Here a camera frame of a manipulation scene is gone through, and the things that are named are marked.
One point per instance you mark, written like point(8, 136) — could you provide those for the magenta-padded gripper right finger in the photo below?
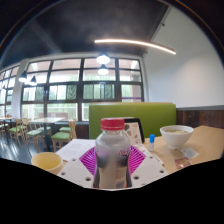
point(150, 168)

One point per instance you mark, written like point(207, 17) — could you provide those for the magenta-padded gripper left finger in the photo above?
point(74, 170)

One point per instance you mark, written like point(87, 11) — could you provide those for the clear red-capped drink bottle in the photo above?
point(111, 156)

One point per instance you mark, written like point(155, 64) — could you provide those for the white paper sheet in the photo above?
point(75, 148)

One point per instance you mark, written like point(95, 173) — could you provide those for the small blue-capped white bottle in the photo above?
point(151, 143)

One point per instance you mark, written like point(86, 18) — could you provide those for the pale yellow cup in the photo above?
point(46, 160)

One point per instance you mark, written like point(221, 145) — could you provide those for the small printed snack packet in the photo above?
point(182, 163)

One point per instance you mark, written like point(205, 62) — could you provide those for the black-framed table sign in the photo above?
point(135, 131)

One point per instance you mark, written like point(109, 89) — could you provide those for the white ceramic bowl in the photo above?
point(176, 138)

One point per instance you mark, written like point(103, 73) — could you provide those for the white napkin wrapper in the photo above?
point(189, 152)

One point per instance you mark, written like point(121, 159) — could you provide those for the green upholstered booth bench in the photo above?
point(150, 115)

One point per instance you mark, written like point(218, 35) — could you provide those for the group of green-seated wooden chairs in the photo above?
point(33, 132)

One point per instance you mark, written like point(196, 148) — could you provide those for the wooden dining table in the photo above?
point(46, 120)

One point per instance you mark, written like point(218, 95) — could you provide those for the group of pendant ceiling lamps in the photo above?
point(103, 59)

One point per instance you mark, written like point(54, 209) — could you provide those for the curved linear ceiling light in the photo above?
point(133, 42)

